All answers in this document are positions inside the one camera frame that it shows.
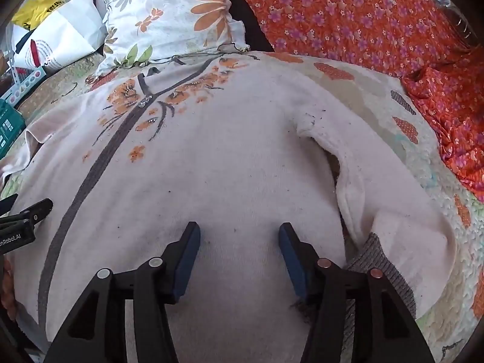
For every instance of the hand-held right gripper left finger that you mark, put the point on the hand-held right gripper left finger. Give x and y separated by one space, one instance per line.
188 262

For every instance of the white paper bag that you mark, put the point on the white paper bag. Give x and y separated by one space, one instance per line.
68 34

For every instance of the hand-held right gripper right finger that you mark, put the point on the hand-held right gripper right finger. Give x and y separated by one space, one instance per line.
292 262

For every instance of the green cardboard box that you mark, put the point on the green cardboard box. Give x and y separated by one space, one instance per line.
9 128

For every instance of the blue strip with coloured dots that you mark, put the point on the blue strip with coloured dots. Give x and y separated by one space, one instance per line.
22 83

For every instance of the white floral pillow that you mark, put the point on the white floral pillow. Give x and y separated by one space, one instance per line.
170 15

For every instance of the person's left hand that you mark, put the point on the person's left hand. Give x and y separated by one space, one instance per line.
7 287

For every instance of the yellow plastic bag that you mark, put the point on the yellow plastic bag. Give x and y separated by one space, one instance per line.
36 7

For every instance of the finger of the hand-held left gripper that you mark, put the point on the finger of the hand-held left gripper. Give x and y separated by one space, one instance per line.
7 202
36 211

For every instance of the pale pink floral zip sweater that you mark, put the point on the pale pink floral zip sweater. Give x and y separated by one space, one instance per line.
227 158

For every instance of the cream heart patchwork quilt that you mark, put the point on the cream heart patchwork quilt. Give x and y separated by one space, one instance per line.
378 90

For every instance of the orange floral bed sheet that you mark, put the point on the orange floral bed sheet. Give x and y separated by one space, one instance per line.
359 19

